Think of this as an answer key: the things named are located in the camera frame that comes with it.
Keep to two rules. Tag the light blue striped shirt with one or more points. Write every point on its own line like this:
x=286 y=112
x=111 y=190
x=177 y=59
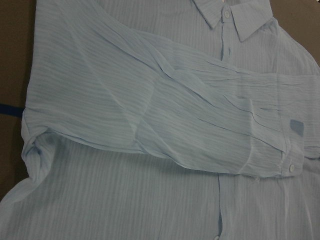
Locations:
x=167 y=120

